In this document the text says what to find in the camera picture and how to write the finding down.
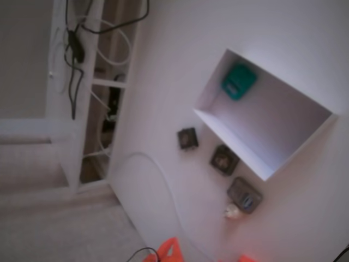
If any orange moving gripper finger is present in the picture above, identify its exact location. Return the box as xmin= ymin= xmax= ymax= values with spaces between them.
xmin=143 ymin=236 xmax=176 ymax=262

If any orange fixed gripper finger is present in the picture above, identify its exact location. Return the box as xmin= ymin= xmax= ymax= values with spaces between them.
xmin=170 ymin=236 xmax=184 ymax=262

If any green cube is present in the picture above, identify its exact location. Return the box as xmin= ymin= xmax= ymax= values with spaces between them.
xmin=220 ymin=63 xmax=258 ymax=102

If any white cardboard bin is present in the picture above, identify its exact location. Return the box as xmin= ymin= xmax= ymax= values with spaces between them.
xmin=192 ymin=49 xmax=340 ymax=182

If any small white bear figurine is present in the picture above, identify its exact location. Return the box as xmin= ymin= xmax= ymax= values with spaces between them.
xmin=224 ymin=203 xmax=242 ymax=219

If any grey ink pad case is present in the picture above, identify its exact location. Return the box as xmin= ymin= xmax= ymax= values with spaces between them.
xmin=227 ymin=176 xmax=264 ymax=216

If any black ink pad case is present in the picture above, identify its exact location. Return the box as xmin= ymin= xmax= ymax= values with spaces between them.
xmin=209 ymin=144 xmax=240 ymax=177
xmin=176 ymin=127 xmax=198 ymax=151

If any black plug block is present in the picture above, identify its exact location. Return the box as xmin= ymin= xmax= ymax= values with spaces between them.
xmin=102 ymin=73 xmax=126 ymax=132

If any thin dark servo wire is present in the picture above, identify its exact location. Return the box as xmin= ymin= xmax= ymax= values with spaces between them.
xmin=127 ymin=247 xmax=161 ymax=262

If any white cable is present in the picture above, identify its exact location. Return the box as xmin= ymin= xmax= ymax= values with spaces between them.
xmin=83 ymin=80 xmax=114 ymax=160
xmin=77 ymin=15 xmax=131 ymax=66
xmin=117 ymin=151 xmax=210 ymax=259

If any white metal frame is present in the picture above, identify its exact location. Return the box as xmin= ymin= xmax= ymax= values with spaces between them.
xmin=46 ymin=0 xmax=137 ymax=196

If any black cable with switch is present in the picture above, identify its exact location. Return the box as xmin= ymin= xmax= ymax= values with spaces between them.
xmin=64 ymin=0 xmax=151 ymax=121

